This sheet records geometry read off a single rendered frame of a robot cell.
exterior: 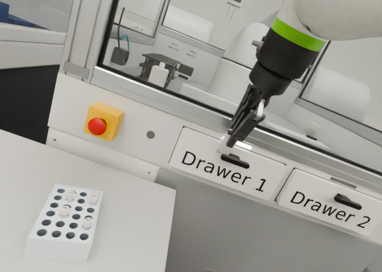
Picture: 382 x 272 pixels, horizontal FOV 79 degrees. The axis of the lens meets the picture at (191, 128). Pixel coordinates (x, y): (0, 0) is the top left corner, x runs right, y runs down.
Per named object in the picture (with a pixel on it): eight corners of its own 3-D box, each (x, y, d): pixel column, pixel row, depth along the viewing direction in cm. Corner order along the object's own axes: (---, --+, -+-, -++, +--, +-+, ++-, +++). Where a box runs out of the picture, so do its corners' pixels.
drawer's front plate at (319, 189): (368, 237, 66) (392, 206, 62) (277, 204, 63) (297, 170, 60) (364, 232, 67) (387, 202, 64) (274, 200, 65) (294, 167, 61)
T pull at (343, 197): (360, 210, 59) (363, 206, 58) (335, 201, 58) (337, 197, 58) (351, 202, 62) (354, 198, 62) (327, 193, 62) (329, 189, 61)
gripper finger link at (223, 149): (241, 134, 53) (241, 136, 53) (228, 154, 57) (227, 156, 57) (229, 130, 53) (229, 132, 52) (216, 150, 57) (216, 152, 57)
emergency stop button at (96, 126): (102, 138, 52) (106, 122, 51) (84, 132, 52) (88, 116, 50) (106, 134, 55) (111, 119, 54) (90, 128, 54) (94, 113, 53)
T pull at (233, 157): (248, 170, 56) (250, 165, 55) (220, 159, 55) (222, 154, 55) (245, 163, 59) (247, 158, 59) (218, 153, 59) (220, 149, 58)
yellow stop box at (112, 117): (110, 143, 55) (118, 116, 53) (81, 133, 54) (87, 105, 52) (117, 136, 60) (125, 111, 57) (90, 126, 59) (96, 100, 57)
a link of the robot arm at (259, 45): (332, 59, 36) (315, 42, 44) (265, 30, 35) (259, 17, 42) (307, 91, 40) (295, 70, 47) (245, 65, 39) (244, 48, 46)
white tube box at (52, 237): (86, 262, 35) (92, 243, 34) (23, 258, 32) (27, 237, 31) (98, 206, 46) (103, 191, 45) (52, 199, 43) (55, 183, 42)
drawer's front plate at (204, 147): (268, 201, 63) (288, 167, 59) (167, 165, 60) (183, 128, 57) (266, 197, 64) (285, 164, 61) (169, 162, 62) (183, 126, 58)
